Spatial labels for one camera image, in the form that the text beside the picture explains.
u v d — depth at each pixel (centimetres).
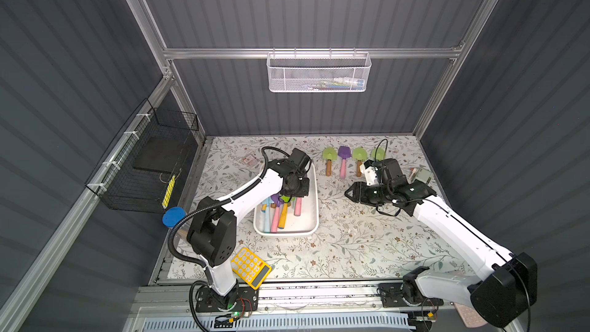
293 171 64
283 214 91
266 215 91
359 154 111
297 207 82
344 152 113
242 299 72
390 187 60
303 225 88
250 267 79
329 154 112
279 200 91
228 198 49
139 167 72
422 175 99
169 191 68
